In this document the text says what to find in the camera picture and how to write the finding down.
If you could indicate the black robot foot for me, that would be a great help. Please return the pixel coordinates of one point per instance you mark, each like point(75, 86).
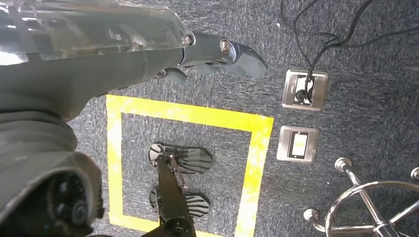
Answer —
point(193, 160)
point(198, 204)

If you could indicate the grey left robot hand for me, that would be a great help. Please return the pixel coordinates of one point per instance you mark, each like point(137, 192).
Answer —
point(82, 55)

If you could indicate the chrome stool base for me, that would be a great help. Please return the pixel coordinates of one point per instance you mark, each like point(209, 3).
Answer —
point(360, 193)

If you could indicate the steel floor socket with plug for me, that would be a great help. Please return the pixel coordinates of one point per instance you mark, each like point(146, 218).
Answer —
point(319, 90)

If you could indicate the grey sleeved left robot arm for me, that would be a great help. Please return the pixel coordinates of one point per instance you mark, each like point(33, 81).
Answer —
point(32, 157)

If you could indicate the yellow floor tape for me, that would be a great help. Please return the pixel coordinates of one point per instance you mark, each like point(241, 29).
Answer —
point(196, 114)

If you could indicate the black robot leg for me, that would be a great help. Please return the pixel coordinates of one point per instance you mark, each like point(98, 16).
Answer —
point(170, 196)

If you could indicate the steel floor socket plate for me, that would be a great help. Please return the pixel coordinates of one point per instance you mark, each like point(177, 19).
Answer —
point(298, 144)

